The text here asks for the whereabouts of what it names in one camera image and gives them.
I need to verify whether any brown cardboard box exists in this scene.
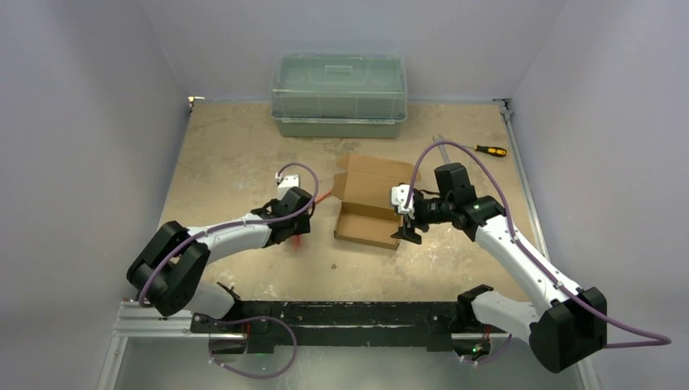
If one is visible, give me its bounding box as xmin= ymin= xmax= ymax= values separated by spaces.
xmin=331 ymin=154 xmax=414 ymax=250

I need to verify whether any red pen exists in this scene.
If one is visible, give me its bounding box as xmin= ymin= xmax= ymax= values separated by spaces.
xmin=314 ymin=191 xmax=331 ymax=205
xmin=291 ymin=236 xmax=304 ymax=251

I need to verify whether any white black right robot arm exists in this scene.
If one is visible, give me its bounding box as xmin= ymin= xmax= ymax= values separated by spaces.
xmin=391 ymin=162 xmax=608 ymax=373

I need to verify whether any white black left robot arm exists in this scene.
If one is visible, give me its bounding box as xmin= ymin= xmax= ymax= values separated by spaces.
xmin=126 ymin=187 xmax=314 ymax=332

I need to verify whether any silver open-end wrench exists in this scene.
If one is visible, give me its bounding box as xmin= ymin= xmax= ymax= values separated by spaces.
xmin=433 ymin=134 xmax=451 ymax=165

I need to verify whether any green clear-lid plastic toolbox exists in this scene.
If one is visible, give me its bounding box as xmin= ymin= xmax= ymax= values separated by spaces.
xmin=270 ymin=52 xmax=408 ymax=139

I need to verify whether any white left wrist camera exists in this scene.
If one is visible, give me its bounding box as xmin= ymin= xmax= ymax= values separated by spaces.
xmin=275 ymin=174 xmax=301 ymax=200

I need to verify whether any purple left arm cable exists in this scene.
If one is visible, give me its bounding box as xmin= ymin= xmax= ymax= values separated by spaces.
xmin=137 ymin=162 xmax=321 ymax=308

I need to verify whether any black yellow handled screwdriver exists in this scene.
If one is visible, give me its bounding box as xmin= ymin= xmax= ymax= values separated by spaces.
xmin=473 ymin=145 xmax=508 ymax=158

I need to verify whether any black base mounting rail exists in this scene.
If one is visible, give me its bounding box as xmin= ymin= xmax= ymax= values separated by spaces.
xmin=191 ymin=301 xmax=499 ymax=359

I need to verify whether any grey corner cable conduit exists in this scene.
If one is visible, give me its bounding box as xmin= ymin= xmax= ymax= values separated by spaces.
xmin=494 ymin=98 xmax=550 ymax=259

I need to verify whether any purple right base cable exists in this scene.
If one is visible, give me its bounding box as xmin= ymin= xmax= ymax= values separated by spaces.
xmin=458 ymin=331 xmax=516 ymax=367

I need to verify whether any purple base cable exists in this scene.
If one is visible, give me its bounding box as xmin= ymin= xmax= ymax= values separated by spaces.
xmin=458 ymin=331 xmax=516 ymax=367
xmin=207 ymin=315 xmax=299 ymax=380

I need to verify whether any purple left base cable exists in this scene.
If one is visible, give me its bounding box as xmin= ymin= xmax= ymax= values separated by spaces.
xmin=207 ymin=315 xmax=299 ymax=380

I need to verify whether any aluminium frame extrusion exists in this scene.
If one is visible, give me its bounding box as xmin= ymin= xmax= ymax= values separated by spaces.
xmin=111 ymin=300 xmax=540 ymax=341

